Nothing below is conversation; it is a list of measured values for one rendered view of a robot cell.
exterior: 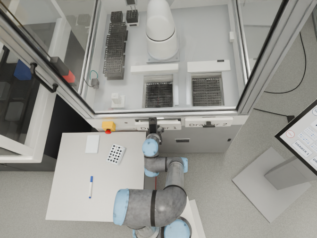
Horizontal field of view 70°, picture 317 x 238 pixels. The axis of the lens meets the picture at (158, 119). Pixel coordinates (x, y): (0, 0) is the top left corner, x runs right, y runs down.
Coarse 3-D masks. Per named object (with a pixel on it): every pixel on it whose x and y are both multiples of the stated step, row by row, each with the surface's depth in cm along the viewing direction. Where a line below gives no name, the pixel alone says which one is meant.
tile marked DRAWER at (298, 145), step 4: (296, 140) 119; (292, 144) 121; (296, 144) 119; (300, 144) 118; (304, 144) 117; (296, 148) 120; (300, 148) 118; (304, 148) 117; (308, 148) 116; (300, 152) 119; (304, 152) 118; (308, 152) 116; (312, 152) 115; (304, 156) 118; (308, 156) 117
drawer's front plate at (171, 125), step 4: (136, 124) 143; (140, 124) 143; (144, 124) 142; (148, 124) 142; (160, 124) 142; (164, 124) 142; (168, 124) 141; (172, 124) 141; (176, 124) 141; (180, 124) 141; (140, 128) 150; (144, 128) 150; (148, 128) 149; (164, 128) 149; (168, 128) 148; (172, 128) 148; (180, 128) 148
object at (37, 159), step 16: (0, 48) 122; (48, 96) 164; (48, 112) 163; (64, 112) 188; (32, 128) 148; (48, 128) 163; (64, 128) 188; (80, 128) 216; (0, 144) 121; (16, 144) 132; (32, 144) 145; (48, 144) 166; (0, 160) 149; (16, 160) 148; (32, 160) 147; (48, 160) 179
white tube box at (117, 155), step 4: (112, 144) 154; (116, 144) 153; (112, 148) 154; (116, 148) 153; (124, 148) 153; (112, 152) 152; (116, 152) 152; (120, 152) 151; (108, 156) 151; (112, 156) 151; (116, 156) 153; (120, 156) 150; (108, 160) 152; (112, 160) 150; (116, 160) 149; (120, 160) 152; (116, 164) 149
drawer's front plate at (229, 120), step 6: (186, 120) 140; (192, 120) 140; (198, 120) 139; (204, 120) 139; (210, 120) 139; (216, 120) 138; (222, 120) 138; (228, 120) 138; (186, 126) 148; (192, 126) 148; (198, 126) 148; (216, 126) 147; (222, 126) 147
